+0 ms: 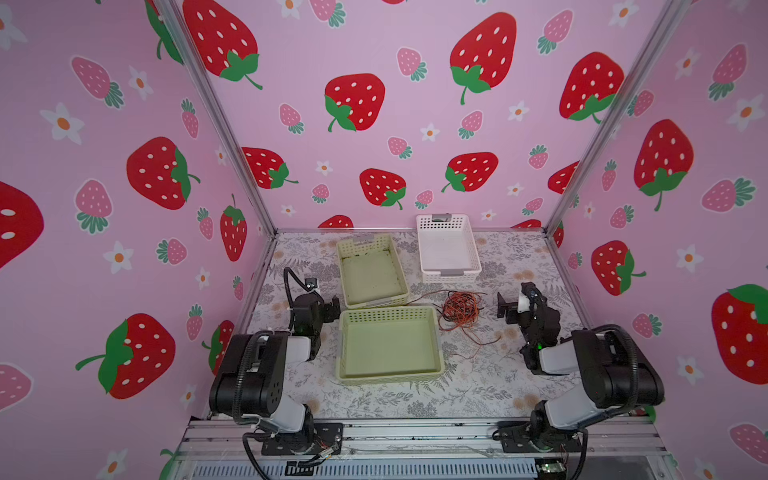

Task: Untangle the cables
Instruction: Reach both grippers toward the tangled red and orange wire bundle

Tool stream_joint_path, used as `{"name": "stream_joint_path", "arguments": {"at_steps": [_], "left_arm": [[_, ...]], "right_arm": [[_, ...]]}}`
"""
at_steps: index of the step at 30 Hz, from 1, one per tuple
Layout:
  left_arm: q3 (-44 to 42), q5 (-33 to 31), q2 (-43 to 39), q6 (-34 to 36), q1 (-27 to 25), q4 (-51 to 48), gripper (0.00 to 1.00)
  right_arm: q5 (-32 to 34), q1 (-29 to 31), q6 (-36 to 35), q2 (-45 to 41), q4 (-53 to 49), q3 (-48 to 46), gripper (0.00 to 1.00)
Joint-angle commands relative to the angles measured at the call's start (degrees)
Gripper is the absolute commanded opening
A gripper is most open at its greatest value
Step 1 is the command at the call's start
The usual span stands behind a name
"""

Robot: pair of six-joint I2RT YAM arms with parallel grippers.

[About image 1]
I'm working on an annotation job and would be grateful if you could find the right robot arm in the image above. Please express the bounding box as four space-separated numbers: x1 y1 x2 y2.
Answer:
492 282 664 453

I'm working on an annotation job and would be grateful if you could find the white plastic basket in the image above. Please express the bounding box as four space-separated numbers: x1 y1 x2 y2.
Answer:
416 213 482 284

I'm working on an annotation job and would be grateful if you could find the large green basket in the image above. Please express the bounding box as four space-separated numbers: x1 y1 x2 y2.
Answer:
336 305 445 385

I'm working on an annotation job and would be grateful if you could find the small green basket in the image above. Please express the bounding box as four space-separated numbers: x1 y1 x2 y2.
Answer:
336 234 410 309

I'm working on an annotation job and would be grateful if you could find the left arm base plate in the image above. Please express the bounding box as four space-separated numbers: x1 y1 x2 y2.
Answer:
261 422 344 456

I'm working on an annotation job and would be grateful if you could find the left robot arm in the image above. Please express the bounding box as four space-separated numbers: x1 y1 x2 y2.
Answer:
209 267 341 437

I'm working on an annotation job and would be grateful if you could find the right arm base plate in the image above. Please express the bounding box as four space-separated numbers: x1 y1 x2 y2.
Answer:
491 421 583 453

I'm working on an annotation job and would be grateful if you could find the red black cable bundle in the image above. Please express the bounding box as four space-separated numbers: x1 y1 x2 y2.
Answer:
413 289 502 355

